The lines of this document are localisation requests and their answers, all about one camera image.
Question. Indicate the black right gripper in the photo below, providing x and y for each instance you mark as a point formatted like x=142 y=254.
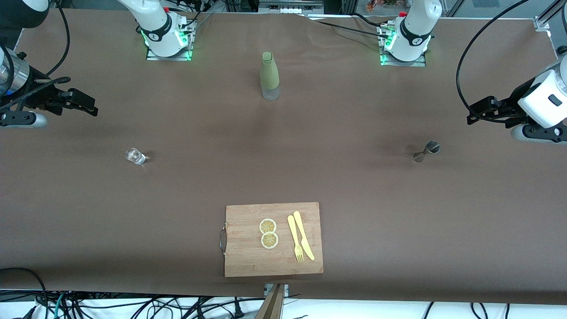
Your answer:
x=39 y=96

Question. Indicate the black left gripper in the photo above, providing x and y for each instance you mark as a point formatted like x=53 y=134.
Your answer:
x=507 y=107

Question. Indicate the steel jigger measuring cup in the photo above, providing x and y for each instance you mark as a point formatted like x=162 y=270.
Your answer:
x=427 y=150

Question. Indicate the clear glass shaker cup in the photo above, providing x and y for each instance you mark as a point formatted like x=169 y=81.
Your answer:
x=135 y=156

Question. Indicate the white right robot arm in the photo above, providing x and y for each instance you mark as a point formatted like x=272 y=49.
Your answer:
x=155 y=22

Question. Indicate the brown table cover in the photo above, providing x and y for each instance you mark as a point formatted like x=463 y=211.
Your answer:
x=133 y=221

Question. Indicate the green sleeved glass bottle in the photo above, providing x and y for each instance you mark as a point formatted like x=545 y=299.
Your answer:
x=269 y=75

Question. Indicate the yellow plastic knife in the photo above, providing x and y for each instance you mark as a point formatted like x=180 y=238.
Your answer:
x=302 y=235

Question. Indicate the grey power strip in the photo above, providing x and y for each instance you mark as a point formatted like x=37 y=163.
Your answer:
x=288 y=9

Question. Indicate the lemon slice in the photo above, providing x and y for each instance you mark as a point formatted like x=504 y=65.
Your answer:
x=269 y=240
x=268 y=226

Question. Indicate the wooden cutting board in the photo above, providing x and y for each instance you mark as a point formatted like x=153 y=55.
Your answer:
x=248 y=257

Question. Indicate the yellow plastic fork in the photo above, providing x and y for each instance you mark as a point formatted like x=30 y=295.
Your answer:
x=295 y=239

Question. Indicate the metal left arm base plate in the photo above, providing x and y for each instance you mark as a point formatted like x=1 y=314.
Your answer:
x=403 y=64

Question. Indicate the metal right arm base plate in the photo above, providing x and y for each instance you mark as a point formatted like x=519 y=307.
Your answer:
x=168 y=58

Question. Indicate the aluminium frame profile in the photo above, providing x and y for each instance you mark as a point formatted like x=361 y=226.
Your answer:
x=542 y=22

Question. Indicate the metal bracket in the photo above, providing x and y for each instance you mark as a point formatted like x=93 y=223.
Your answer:
x=286 y=289

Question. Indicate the wooden post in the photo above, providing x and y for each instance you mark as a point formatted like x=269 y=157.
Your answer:
x=271 y=308

